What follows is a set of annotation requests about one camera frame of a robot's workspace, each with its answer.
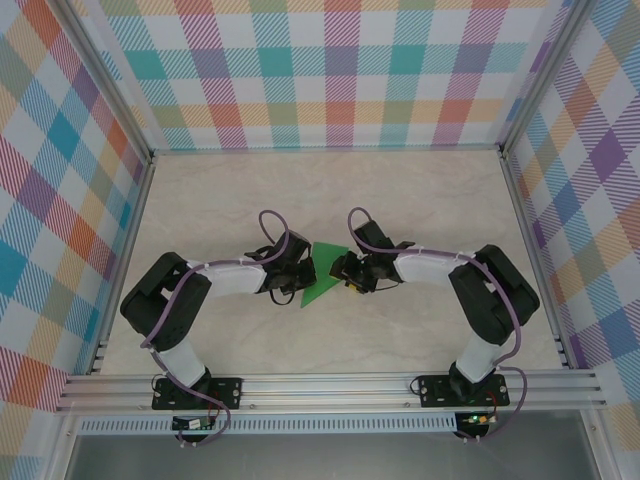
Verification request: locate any perforated white cable tray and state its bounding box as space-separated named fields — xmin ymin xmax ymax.
xmin=78 ymin=412 xmax=459 ymax=435

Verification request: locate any grey metal shelf panel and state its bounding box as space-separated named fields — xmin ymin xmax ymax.
xmin=64 ymin=430 xmax=601 ymax=480

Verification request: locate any aluminium left side rail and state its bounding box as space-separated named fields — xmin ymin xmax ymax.
xmin=88 ymin=154 xmax=156 ymax=376

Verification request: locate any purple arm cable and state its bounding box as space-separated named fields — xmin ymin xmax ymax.
xmin=142 ymin=209 xmax=292 ymax=449
xmin=347 ymin=207 xmax=530 ymax=444

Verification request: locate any aluminium corner post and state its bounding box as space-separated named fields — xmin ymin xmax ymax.
xmin=59 ymin=0 xmax=154 ymax=164
xmin=498 ymin=0 xmax=589 ymax=154

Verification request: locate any aluminium right side rail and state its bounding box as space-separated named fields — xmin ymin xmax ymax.
xmin=499 ymin=149 xmax=574 ymax=371

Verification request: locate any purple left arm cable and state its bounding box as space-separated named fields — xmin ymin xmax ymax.
xmin=142 ymin=209 xmax=292 ymax=449

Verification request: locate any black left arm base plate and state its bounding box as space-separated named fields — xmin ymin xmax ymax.
xmin=151 ymin=377 xmax=245 ymax=412

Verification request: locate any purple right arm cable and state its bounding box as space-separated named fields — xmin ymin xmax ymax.
xmin=347 ymin=207 xmax=530 ymax=444

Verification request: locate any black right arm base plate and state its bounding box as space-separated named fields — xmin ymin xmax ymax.
xmin=417 ymin=373 xmax=510 ymax=409

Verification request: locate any green paper sheet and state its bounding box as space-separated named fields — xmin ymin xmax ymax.
xmin=299 ymin=241 xmax=352 ymax=310

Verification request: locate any aluminium left corner post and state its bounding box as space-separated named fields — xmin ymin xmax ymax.
xmin=59 ymin=0 xmax=154 ymax=164

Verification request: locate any aluminium long mounting rail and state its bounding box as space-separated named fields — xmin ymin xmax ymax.
xmin=54 ymin=369 xmax=607 ymax=414

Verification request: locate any aluminium thin wall-base rail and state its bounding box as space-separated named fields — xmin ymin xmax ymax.
xmin=148 ymin=143 xmax=505 ymax=157

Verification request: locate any aluminium right corner post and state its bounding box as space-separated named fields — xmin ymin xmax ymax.
xmin=498 ymin=0 xmax=589 ymax=154

